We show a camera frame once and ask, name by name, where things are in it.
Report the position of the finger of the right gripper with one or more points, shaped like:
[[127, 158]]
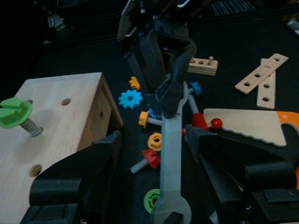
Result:
[[175, 87], [149, 61]]

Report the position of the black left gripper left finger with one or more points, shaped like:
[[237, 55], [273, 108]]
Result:
[[73, 178]]

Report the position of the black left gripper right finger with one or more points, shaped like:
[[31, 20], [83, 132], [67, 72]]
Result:
[[248, 175]]

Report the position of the grey toy wrench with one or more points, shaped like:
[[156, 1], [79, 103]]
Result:
[[171, 163]]

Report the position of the blue toy bolt grey shaft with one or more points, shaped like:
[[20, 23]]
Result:
[[195, 89]]

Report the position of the small orange toy nut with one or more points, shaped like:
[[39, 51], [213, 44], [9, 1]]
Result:
[[135, 83]]

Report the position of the wooden block with peg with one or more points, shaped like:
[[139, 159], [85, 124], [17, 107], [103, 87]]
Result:
[[201, 65]]

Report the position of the small blue toy nut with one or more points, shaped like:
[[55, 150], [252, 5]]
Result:
[[151, 113]]

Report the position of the blue toy gear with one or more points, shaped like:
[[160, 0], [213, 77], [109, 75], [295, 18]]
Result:
[[129, 99]]

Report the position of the orange toy bolt grey thread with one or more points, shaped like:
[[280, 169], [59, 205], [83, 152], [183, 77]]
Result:
[[144, 118]]

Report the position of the wooden toy workbench box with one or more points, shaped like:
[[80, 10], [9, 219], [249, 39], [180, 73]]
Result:
[[51, 137]]

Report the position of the red toy ball knob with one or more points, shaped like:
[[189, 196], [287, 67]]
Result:
[[216, 123]]

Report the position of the orange hexagonal toy nut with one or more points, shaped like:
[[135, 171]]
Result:
[[155, 141]]

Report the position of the red toy bolt grey thread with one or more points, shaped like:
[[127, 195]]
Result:
[[149, 159]]

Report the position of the green hexagonal toy nut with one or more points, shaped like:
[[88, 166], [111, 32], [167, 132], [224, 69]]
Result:
[[151, 200]]

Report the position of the long wooden strip with holes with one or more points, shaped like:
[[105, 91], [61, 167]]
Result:
[[260, 73]]

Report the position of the short wooden strip with holes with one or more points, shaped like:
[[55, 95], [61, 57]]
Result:
[[267, 90]]

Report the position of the grey metal clamp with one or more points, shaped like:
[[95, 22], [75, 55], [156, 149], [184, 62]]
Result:
[[56, 22]]

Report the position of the green toy screw grey thread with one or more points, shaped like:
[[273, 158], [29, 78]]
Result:
[[13, 112]]

